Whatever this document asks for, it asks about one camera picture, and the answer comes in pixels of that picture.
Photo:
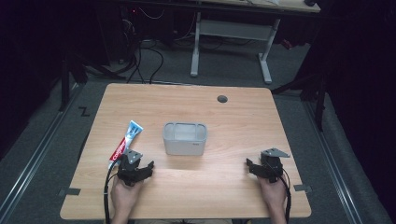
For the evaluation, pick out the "toothpaste tube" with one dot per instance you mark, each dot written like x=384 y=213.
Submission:
x=127 y=140

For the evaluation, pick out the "black floor tape mark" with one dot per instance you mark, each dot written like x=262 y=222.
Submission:
x=84 y=111

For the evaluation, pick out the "white-framed desk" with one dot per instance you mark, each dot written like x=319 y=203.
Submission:
x=233 y=29

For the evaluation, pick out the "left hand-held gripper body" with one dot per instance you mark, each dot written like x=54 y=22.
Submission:
x=127 y=169

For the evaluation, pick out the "metal floor rail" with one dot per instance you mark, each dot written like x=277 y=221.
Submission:
x=34 y=158
x=336 y=168

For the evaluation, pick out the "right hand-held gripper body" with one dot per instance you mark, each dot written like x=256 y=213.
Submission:
x=272 y=165

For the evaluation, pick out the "black metal stand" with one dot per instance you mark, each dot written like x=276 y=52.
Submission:
x=320 y=102

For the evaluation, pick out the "grey tape strip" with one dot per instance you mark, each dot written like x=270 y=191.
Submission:
x=73 y=191
x=302 y=188

